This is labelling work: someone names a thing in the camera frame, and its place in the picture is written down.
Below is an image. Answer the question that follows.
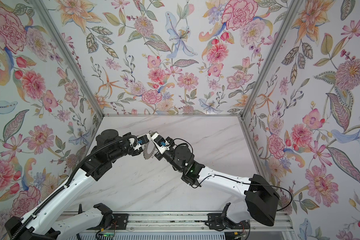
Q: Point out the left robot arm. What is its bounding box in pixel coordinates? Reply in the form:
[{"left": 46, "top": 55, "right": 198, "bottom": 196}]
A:
[{"left": 5, "top": 129, "right": 152, "bottom": 240}]

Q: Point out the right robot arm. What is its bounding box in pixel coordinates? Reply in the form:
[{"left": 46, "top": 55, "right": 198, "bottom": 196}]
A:
[{"left": 151, "top": 133, "right": 280, "bottom": 227}]

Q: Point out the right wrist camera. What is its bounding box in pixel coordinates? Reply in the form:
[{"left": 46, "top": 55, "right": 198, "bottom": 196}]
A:
[{"left": 149, "top": 132, "right": 170, "bottom": 153}]

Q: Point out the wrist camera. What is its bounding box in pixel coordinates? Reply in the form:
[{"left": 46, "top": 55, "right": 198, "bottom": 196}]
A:
[
  {"left": 134, "top": 135, "right": 151, "bottom": 150},
  {"left": 149, "top": 132, "right": 170, "bottom": 153}
]

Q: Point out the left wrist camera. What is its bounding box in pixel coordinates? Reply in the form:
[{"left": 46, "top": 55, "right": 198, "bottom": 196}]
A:
[{"left": 134, "top": 135, "right": 151, "bottom": 150}]

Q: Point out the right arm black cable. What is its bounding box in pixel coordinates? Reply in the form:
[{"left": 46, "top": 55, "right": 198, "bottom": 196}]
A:
[{"left": 172, "top": 137, "right": 294, "bottom": 212}]

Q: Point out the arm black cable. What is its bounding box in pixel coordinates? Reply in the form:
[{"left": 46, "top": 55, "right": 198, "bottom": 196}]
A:
[
  {"left": 10, "top": 134, "right": 139, "bottom": 240},
  {"left": 172, "top": 137, "right": 294, "bottom": 212}
]

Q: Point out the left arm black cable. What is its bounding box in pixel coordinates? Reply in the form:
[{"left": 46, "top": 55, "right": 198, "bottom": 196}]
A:
[{"left": 10, "top": 134, "right": 139, "bottom": 240}]

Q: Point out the left aluminium corner post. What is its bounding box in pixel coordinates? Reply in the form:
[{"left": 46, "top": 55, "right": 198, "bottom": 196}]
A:
[{"left": 30, "top": 0, "right": 105, "bottom": 120}]

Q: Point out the aluminium corner post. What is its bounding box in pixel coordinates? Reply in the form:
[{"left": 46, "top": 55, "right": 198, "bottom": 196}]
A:
[
  {"left": 30, "top": 0, "right": 105, "bottom": 120},
  {"left": 241, "top": 0, "right": 302, "bottom": 121}
]

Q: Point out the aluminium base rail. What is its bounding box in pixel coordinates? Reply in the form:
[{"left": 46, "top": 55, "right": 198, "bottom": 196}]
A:
[{"left": 72, "top": 212, "right": 297, "bottom": 240}]

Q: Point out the right aluminium corner post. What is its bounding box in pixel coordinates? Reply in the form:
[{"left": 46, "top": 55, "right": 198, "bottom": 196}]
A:
[{"left": 241, "top": 0, "right": 302, "bottom": 121}]

